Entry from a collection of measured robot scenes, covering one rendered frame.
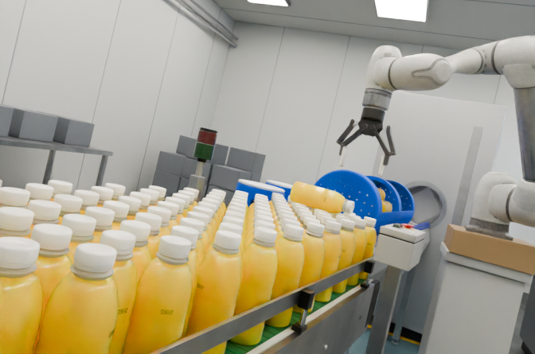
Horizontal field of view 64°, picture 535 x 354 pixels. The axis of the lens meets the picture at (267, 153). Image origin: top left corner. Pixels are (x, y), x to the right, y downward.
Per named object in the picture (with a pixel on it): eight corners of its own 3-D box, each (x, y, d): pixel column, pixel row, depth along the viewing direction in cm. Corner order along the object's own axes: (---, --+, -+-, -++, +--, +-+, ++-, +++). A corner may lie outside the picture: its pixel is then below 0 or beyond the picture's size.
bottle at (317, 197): (300, 181, 141) (353, 196, 132) (294, 202, 140) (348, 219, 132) (292, 178, 134) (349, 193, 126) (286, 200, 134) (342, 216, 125)
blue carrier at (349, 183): (404, 239, 236) (423, 192, 234) (361, 256, 159) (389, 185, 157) (357, 218, 250) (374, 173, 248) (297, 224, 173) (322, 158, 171)
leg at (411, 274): (399, 343, 336) (417, 266, 336) (397, 345, 331) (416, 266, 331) (392, 340, 339) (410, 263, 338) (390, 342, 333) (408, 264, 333)
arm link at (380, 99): (369, 93, 150) (365, 110, 150) (361, 87, 142) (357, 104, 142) (394, 97, 145) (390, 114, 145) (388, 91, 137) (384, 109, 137)
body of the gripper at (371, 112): (389, 113, 145) (383, 139, 145) (365, 109, 149) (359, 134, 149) (384, 108, 138) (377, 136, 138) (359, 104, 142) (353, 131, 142)
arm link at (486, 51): (457, 46, 170) (490, 41, 158) (484, 43, 179) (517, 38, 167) (458, 79, 172) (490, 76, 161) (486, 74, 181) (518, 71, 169)
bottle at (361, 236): (333, 282, 127) (347, 221, 127) (334, 277, 134) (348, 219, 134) (357, 289, 125) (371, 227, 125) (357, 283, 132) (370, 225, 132)
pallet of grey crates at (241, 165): (247, 238, 596) (267, 155, 596) (223, 245, 521) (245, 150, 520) (174, 215, 635) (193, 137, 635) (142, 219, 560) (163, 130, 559)
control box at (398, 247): (419, 262, 133) (426, 231, 133) (408, 272, 116) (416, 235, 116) (387, 253, 138) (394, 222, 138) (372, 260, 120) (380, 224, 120)
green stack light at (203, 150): (215, 161, 143) (218, 146, 143) (204, 159, 138) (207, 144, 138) (200, 157, 146) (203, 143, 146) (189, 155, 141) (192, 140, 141)
